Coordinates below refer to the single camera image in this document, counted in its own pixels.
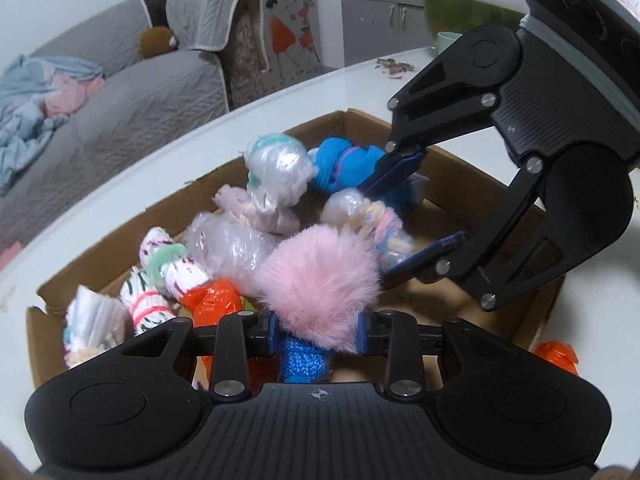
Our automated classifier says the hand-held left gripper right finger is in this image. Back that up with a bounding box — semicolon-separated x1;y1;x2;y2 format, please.
356;309;546;405

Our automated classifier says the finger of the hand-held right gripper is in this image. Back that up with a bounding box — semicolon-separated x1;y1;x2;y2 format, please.
357;52;502;198
381;157;569;313

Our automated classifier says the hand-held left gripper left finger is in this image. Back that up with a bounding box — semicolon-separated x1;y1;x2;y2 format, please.
120;309;279;405

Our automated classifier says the pastel knit bundle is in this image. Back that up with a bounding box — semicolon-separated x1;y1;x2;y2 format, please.
320;187;413;271

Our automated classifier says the pink fluffy pompom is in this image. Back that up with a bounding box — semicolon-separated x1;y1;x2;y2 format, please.
254;224;385;386

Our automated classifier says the cardboard box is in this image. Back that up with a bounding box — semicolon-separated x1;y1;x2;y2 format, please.
25;107;567;392

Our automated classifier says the green-banded white cloth bundle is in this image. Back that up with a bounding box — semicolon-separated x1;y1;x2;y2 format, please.
139;227;211;306

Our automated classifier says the plain white cloth bundle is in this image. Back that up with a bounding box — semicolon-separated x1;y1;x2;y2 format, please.
62;285;130;368

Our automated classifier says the blue cloth bundle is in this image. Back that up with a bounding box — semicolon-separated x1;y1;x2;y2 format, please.
307;136;426;213

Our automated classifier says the orange plastic bag bundle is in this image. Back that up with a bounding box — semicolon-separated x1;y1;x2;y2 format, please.
177;280;281;391
532;340;581;377

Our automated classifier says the clear plastic bag bundle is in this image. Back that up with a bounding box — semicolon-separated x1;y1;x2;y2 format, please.
185;210;278;296

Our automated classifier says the pile of seed shells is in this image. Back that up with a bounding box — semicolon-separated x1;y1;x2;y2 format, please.
375;57;413;78

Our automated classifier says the shiny white plastic bundle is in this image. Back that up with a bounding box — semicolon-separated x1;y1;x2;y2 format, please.
244;132;317;221

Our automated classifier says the light green cup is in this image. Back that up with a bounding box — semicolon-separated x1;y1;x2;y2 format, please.
436;31;463;56

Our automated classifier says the red-banded white cloth bundle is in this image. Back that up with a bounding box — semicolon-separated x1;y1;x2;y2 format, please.
119;267;177;336

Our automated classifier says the lilac cloth bundle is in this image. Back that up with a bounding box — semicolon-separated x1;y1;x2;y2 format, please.
214;185;301;235

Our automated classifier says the grey cabinet with stickers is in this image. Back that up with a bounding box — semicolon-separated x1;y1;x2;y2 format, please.
250;0;323;83

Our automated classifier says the grey quilted armrest cover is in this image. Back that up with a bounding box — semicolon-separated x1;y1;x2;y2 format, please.
165;0;271;68

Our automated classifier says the grey quilted sofa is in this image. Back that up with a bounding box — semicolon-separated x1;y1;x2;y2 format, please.
0;0;272;257

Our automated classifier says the brown plush toy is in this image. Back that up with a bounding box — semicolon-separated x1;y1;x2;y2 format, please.
138;26;178;61

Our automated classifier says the light blue pink blanket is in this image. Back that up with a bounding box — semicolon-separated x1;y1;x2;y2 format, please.
0;55;107;196

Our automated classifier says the grey cabinet with handles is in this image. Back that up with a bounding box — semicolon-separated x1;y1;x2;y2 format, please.
332;0;436;68

